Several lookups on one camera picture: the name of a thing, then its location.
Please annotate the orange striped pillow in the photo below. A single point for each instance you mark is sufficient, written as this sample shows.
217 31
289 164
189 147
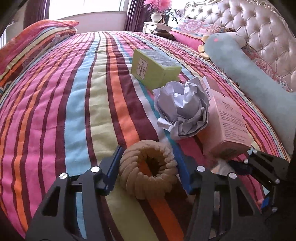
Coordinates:
32 42

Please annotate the colourful striped bedspread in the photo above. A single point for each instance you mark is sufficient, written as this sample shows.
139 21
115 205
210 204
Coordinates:
75 103

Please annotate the pink tufted headboard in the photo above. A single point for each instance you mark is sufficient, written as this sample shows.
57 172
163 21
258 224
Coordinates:
261 25

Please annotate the light blue plush toy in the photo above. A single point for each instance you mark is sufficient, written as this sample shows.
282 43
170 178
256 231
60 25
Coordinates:
277 105

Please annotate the white flower vase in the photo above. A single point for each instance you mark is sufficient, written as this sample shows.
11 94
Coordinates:
156 17

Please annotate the pink flower bouquet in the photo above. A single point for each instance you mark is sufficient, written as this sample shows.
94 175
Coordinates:
157 5

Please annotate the crumpled white paper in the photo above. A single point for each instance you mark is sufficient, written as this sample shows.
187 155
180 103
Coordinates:
182 108

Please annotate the white ornate nightstand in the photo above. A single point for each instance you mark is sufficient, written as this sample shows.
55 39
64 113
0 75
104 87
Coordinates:
150 26

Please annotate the light green cardboard box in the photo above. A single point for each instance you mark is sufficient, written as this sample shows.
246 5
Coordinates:
153 68

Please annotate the beige braided ring toy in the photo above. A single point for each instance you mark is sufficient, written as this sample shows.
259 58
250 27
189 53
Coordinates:
148 170

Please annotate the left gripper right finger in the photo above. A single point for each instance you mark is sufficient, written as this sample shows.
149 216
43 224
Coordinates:
223 209

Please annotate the dark purple right curtain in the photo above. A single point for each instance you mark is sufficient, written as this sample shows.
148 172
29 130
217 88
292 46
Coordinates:
136 16

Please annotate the pink floral pillow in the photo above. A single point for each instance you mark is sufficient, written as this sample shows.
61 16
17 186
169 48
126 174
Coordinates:
190 32

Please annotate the pink cardboard box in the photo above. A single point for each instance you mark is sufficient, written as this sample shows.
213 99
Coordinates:
225 135

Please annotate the bright window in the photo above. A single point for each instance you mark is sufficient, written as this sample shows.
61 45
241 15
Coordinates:
59 9

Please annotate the green plant sprigs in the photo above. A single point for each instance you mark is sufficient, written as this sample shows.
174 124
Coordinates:
171 14

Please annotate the dark wooden stand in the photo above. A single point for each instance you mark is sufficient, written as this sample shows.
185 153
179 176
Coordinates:
163 33

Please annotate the dark purple left curtain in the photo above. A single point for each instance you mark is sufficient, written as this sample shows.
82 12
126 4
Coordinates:
36 10

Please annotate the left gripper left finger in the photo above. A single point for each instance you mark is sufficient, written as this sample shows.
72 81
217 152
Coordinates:
56 216

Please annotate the dark purple curtain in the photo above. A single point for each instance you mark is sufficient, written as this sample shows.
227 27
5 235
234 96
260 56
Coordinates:
136 16
36 10

